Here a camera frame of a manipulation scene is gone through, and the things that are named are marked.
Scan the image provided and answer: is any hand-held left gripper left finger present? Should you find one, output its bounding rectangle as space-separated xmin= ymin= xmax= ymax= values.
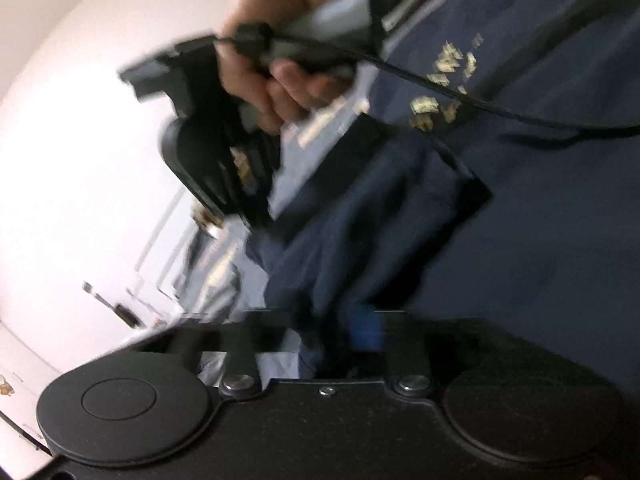
xmin=135 ymin=320 xmax=263 ymax=401

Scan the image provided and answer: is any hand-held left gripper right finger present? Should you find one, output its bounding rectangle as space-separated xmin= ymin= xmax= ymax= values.
xmin=350 ymin=305 xmax=501 ymax=401

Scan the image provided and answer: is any navy t-shirt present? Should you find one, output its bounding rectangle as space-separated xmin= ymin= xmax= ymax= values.
xmin=247 ymin=0 xmax=640 ymax=381

